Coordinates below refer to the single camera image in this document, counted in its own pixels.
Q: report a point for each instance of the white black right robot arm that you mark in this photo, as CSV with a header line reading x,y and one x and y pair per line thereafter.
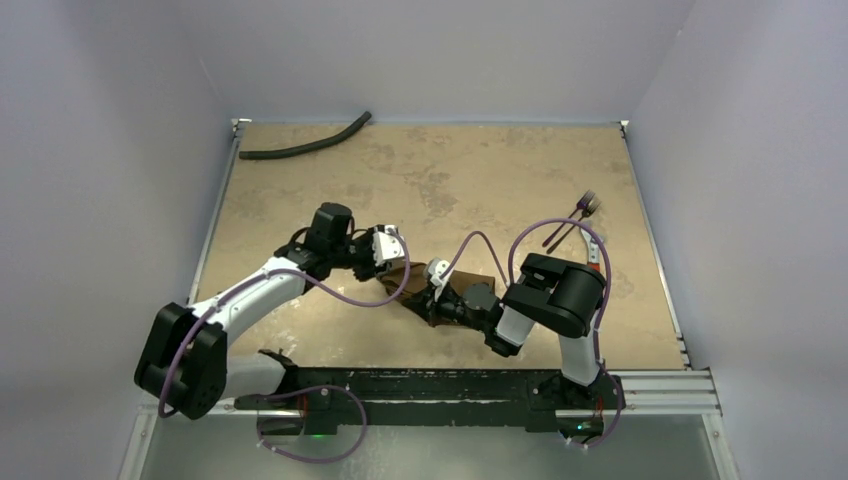
x,y
563,296

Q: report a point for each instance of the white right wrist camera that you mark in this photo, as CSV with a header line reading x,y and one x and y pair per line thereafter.
x,y
437,275

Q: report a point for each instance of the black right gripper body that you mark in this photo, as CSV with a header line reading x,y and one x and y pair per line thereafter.
x,y
429,304

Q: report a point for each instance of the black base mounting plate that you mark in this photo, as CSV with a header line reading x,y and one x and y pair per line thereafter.
x,y
328,422

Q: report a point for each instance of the aluminium extrusion rail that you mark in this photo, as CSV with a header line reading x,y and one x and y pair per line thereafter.
x,y
662,397

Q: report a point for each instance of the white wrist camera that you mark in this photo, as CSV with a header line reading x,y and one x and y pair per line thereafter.
x,y
386,244
437,275

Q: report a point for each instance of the adjustable wrench red handle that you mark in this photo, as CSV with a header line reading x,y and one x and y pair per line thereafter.
x,y
593,251

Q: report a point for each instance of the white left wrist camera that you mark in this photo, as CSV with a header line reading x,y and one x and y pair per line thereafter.
x,y
386,244

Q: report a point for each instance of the black foam tube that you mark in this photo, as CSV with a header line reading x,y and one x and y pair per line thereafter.
x,y
311,147

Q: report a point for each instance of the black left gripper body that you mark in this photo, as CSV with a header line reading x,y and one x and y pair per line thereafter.
x,y
358,256

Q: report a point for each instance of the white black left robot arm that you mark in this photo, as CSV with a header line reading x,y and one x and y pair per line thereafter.
x,y
185,361

